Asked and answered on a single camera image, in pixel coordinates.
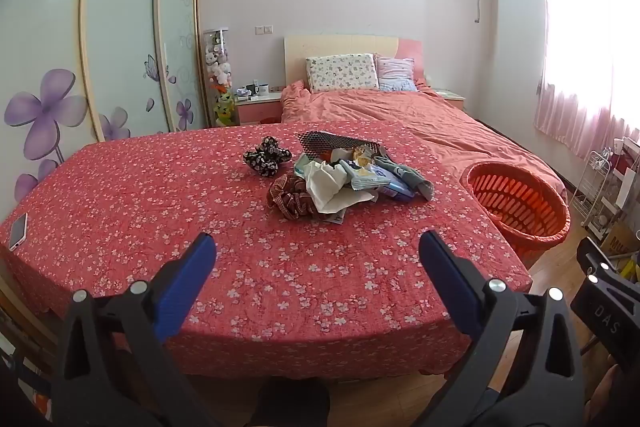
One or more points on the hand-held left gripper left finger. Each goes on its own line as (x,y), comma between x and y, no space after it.
(190,287)

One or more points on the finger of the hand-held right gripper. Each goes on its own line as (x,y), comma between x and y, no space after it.
(607,269)

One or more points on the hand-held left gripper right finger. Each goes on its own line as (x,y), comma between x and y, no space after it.
(450,287)

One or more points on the orange plastic basket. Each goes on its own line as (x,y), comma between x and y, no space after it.
(540,237)

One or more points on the cardboard box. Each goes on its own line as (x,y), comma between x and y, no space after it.
(622,244)

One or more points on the red floral tablecloth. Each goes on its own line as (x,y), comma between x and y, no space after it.
(150,207)

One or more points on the red plaid scrunchie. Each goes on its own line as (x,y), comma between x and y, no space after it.
(290,199)

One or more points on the light blue yellow packet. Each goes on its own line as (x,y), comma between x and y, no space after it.
(367,177)

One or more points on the black floral scrunchie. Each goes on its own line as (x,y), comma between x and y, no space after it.
(265,157)

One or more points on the pale green plastic wrapper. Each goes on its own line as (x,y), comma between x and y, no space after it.
(302,164)

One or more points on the white smartphone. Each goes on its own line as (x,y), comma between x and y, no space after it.
(18,232)

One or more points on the bed with pink duvet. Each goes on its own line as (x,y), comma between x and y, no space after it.
(400,112)

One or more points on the pink white nightstand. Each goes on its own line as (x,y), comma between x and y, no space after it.
(452,97)
(257,109)

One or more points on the black mesh sheet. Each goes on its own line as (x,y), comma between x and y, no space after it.
(325,142)

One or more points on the white dark mug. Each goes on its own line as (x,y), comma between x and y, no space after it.
(263,90)

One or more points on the pink curtain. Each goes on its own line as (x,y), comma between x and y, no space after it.
(585,57)

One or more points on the clear tube of plush toys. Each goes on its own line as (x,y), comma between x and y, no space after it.
(220,72)

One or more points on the pink striped pillow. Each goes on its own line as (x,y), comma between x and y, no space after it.
(395,72)

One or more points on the white floral pillow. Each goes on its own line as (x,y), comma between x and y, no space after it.
(342,73)

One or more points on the sliding wardrobe with purple flowers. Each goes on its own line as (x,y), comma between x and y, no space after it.
(115,32)

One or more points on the cream pink bed headboard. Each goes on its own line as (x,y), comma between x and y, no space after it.
(340,44)

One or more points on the white wall switch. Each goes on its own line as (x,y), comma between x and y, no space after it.
(264,29)

